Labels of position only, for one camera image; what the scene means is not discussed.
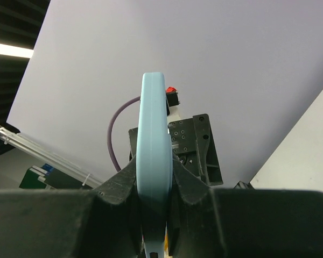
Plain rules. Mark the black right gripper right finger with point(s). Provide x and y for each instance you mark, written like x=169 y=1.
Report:
x=205 y=221

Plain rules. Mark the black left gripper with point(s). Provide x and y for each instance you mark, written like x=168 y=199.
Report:
x=193 y=148

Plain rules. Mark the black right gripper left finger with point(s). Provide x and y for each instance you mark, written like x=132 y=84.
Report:
x=103 y=222

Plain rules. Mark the light blue phone case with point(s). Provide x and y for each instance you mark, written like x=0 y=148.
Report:
x=153 y=163

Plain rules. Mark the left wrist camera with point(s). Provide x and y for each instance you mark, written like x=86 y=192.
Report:
x=171 y=99

